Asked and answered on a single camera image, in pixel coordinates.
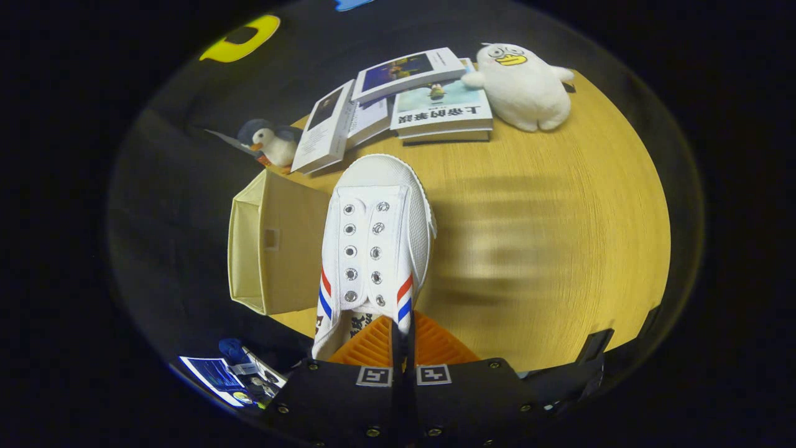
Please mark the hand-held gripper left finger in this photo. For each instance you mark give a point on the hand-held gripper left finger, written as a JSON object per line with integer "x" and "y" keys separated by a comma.
{"x": 395, "y": 351}

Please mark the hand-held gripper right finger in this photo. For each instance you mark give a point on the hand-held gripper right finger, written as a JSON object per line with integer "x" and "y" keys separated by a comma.
{"x": 411, "y": 348}

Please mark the cream fabric storage box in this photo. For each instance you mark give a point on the cream fabric storage box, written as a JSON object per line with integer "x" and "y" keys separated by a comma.
{"x": 286, "y": 261}

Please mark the white striped canvas shoe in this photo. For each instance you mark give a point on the white striped canvas shoe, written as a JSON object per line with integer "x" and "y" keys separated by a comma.
{"x": 379, "y": 180}

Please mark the white flat object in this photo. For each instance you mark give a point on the white flat object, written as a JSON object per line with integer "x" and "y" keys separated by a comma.
{"x": 264, "y": 370}

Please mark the blue cloth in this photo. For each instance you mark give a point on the blue cloth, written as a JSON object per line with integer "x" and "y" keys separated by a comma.
{"x": 231, "y": 350}

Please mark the laptop with blue screen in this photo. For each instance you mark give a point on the laptop with blue screen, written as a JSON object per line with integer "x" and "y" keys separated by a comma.
{"x": 214, "y": 376}

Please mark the dark edged thick book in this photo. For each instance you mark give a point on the dark edged thick book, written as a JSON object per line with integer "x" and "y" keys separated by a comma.
{"x": 444, "y": 138}

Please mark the white portrait cover book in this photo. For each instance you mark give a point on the white portrait cover book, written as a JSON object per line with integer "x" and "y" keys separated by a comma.
{"x": 323, "y": 127}

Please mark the blue penguin plush toy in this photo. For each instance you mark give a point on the blue penguin plush toy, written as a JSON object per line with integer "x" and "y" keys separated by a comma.
{"x": 280, "y": 146}

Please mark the cartoon cover book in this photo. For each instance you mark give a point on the cartoon cover book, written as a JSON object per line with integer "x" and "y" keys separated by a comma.
{"x": 441, "y": 112}

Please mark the black backdrop cloth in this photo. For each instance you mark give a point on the black backdrop cloth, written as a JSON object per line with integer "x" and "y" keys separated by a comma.
{"x": 168, "y": 218}

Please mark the blue cover book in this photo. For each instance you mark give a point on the blue cover book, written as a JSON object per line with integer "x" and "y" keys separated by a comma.
{"x": 404, "y": 71}

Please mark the white duck plush toy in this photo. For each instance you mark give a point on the white duck plush toy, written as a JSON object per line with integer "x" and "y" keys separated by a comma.
{"x": 528, "y": 93}

